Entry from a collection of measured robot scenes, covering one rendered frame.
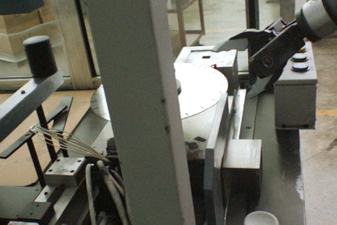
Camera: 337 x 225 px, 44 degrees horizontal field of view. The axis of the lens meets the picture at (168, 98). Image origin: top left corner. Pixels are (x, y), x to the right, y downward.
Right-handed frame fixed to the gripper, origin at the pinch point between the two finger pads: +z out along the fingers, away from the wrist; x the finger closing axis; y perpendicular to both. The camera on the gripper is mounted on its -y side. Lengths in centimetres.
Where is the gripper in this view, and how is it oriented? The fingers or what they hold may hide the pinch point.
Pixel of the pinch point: (228, 75)
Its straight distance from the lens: 90.7
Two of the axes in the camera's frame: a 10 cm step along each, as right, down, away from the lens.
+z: -6.5, 4.1, 6.4
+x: -6.0, -8.0, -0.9
